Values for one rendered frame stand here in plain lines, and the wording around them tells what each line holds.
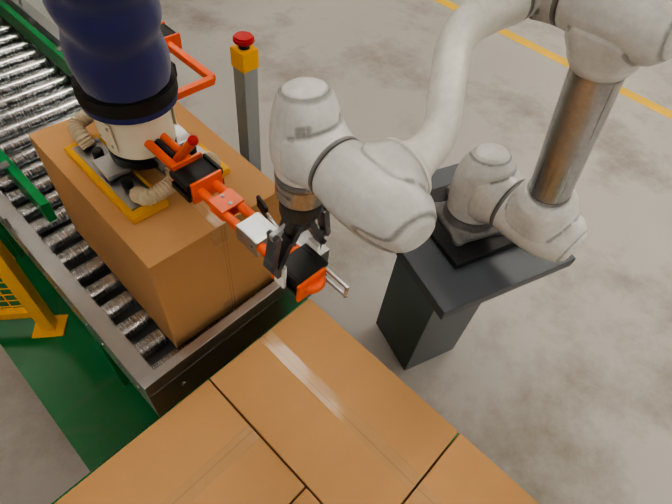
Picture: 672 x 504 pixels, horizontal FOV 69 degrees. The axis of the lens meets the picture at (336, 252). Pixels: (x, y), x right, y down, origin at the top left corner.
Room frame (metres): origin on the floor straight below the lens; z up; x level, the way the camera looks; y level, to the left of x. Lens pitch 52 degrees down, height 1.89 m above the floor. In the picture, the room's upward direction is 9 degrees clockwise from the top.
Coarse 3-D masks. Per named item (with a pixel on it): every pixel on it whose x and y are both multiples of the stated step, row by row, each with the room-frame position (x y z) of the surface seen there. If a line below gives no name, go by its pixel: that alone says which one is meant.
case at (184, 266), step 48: (48, 144) 0.95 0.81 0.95; (96, 192) 0.81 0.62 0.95; (240, 192) 0.88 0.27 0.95; (96, 240) 0.84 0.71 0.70; (144, 240) 0.68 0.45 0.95; (192, 240) 0.70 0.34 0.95; (144, 288) 0.66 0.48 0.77; (192, 288) 0.68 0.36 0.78; (240, 288) 0.79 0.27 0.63; (192, 336) 0.65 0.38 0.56
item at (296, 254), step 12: (300, 252) 0.60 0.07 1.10; (288, 264) 0.57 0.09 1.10; (300, 264) 0.57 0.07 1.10; (312, 264) 0.58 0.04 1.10; (288, 276) 0.54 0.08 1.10; (300, 276) 0.54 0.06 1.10; (312, 276) 0.55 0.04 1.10; (288, 288) 0.54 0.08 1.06; (300, 288) 0.52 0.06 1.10; (300, 300) 0.52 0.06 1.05
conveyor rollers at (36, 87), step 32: (0, 32) 2.07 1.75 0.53; (0, 64) 1.82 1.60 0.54; (32, 64) 1.85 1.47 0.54; (0, 96) 1.63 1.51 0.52; (32, 96) 1.65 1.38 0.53; (64, 96) 1.68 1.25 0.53; (0, 128) 1.41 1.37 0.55; (32, 128) 1.48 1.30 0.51; (32, 160) 1.30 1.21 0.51; (32, 224) 0.97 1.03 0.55; (64, 256) 0.86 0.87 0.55; (96, 256) 0.88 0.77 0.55; (96, 288) 0.76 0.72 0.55; (128, 320) 0.67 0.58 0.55
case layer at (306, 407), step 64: (320, 320) 0.77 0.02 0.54; (256, 384) 0.54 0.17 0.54; (320, 384) 0.57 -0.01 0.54; (384, 384) 0.60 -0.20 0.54; (128, 448) 0.32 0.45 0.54; (192, 448) 0.34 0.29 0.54; (256, 448) 0.37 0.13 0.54; (320, 448) 0.39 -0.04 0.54; (384, 448) 0.42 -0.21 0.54; (448, 448) 0.44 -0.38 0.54
